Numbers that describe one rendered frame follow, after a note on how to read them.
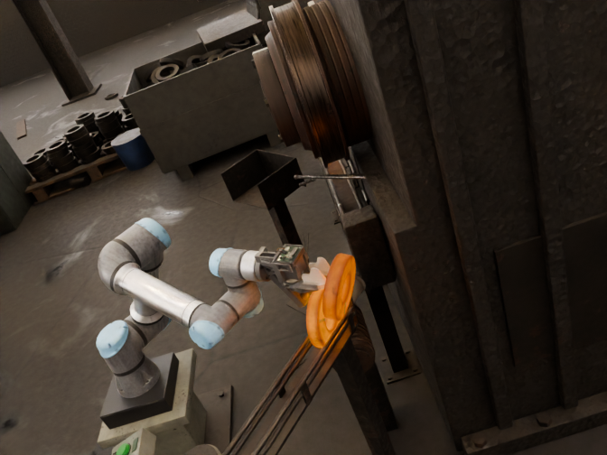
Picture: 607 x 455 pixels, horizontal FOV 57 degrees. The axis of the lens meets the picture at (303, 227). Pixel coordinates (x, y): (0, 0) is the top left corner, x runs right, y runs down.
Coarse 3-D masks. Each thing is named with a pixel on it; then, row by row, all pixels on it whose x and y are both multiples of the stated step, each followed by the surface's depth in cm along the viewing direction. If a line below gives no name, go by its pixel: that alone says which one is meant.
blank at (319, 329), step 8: (312, 296) 135; (320, 296) 134; (312, 304) 133; (320, 304) 133; (312, 312) 132; (320, 312) 132; (312, 320) 132; (320, 320) 132; (328, 320) 142; (336, 320) 141; (312, 328) 132; (320, 328) 132; (328, 328) 140; (312, 336) 133; (320, 336) 132; (328, 336) 136; (320, 344) 134
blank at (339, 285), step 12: (336, 264) 124; (348, 264) 125; (336, 276) 122; (348, 276) 130; (324, 288) 122; (336, 288) 121; (348, 288) 131; (324, 300) 122; (336, 300) 121; (348, 300) 132; (324, 312) 124; (336, 312) 123
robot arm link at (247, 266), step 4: (248, 252) 138; (252, 252) 137; (256, 252) 137; (244, 256) 137; (248, 256) 136; (252, 256) 135; (244, 260) 136; (248, 260) 135; (252, 260) 135; (244, 264) 136; (248, 264) 135; (252, 264) 134; (240, 268) 136; (244, 268) 136; (248, 268) 135; (252, 268) 134; (244, 272) 136; (248, 272) 135; (252, 272) 134; (244, 276) 137; (248, 276) 136; (252, 276) 135; (256, 276) 135; (248, 280) 138; (252, 280) 137; (256, 280) 136
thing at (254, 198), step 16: (256, 160) 237; (272, 160) 232; (288, 160) 222; (224, 176) 229; (240, 176) 234; (256, 176) 239; (272, 176) 212; (288, 176) 217; (240, 192) 236; (256, 192) 232; (272, 192) 214; (288, 192) 219; (272, 208) 228; (288, 224) 233; (288, 240) 235; (288, 304) 260
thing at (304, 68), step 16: (288, 16) 141; (288, 32) 138; (304, 32) 137; (288, 48) 136; (304, 48) 136; (304, 64) 136; (304, 80) 136; (320, 80) 136; (304, 96) 136; (320, 96) 137; (320, 112) 139; (320, 128) 141; (336, 128) 142; (320, 144) 144; (336, 144) 147; (336, 160) 158
